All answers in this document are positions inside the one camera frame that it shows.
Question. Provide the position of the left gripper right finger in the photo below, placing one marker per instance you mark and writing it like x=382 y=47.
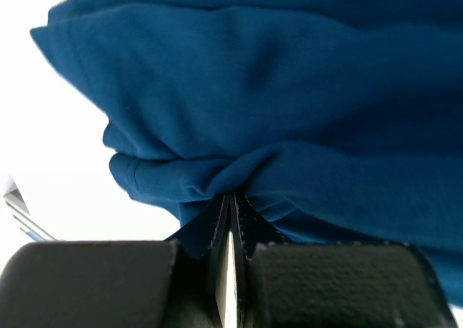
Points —
x=285 y=284

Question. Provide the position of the aluminium mounting rail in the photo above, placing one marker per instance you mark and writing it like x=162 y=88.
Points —
x=22 y=216

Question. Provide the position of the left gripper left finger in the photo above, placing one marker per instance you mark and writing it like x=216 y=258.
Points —
x=176 y=282

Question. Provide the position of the navy blue t-shirt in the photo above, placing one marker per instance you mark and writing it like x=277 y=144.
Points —
x=340 y=120

